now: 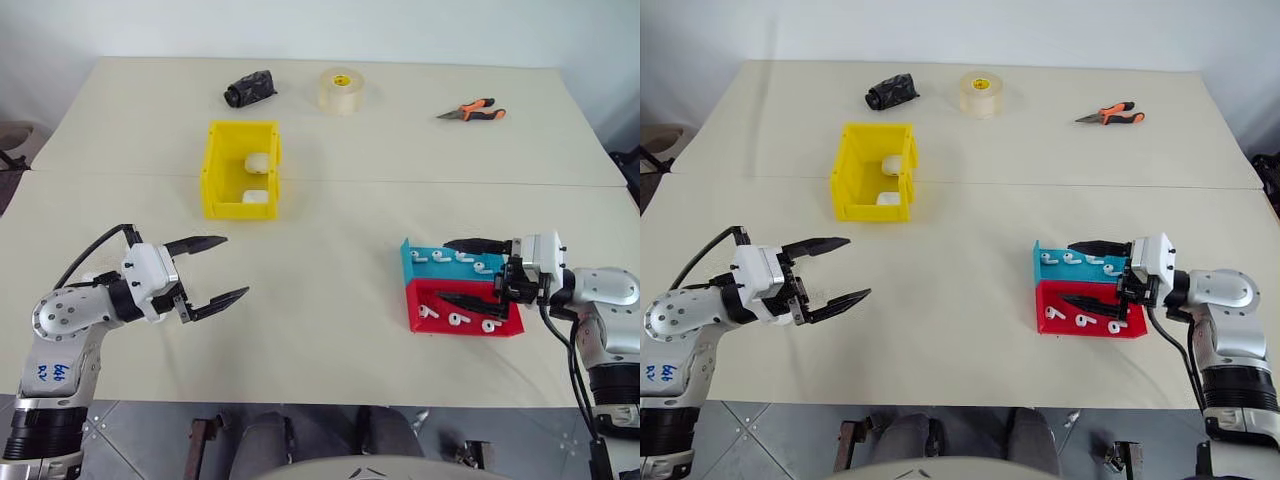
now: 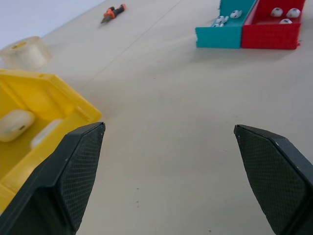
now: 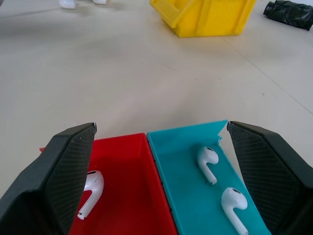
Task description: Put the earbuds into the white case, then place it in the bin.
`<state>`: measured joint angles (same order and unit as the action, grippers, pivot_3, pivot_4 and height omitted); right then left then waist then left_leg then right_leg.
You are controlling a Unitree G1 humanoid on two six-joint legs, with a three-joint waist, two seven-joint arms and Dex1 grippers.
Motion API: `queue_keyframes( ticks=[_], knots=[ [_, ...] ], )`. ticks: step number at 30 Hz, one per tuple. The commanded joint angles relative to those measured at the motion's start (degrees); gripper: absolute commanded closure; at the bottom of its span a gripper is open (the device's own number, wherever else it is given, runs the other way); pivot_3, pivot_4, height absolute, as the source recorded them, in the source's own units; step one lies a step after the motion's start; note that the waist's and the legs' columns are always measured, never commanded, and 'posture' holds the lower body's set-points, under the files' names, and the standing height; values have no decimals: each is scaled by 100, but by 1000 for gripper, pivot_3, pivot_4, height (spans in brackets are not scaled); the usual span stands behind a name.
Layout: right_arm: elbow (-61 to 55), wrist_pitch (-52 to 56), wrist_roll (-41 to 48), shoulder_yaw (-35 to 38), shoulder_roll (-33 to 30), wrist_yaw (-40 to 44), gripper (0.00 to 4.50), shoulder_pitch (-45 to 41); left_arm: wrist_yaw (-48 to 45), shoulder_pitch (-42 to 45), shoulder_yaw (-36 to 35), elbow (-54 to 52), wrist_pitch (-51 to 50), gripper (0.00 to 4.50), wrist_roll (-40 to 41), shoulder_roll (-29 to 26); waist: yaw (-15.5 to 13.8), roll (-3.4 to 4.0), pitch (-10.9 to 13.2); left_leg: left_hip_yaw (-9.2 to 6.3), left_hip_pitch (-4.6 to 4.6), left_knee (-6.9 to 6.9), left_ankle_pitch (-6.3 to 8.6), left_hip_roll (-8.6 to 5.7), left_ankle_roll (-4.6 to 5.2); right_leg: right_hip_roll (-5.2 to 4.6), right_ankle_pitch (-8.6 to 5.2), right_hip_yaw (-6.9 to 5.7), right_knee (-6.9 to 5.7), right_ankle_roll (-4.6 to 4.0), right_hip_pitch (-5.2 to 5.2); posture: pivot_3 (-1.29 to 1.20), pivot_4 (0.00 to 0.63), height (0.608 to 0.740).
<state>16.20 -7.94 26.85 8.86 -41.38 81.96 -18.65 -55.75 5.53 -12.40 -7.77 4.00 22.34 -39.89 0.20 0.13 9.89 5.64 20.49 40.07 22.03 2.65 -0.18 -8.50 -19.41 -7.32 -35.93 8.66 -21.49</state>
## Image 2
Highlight clear adhesive tape roll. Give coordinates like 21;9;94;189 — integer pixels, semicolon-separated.
0;36;52;71

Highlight orange black pliers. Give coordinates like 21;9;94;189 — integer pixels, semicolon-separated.
99;3;127;24

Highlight red plastic tray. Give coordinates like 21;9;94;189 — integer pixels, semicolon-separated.
241;0;306;50

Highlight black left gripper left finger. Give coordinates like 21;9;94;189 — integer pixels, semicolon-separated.
0;121;107;235

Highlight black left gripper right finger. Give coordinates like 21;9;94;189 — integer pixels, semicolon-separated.
233;124;313;235

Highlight white case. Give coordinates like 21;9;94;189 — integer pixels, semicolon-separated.
30;118;63;149
0;109;36;142

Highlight teal plastic tray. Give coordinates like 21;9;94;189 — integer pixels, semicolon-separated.
195;0;259;48

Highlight yellow plastic bin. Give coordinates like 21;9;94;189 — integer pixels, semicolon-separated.
0;69;102;213

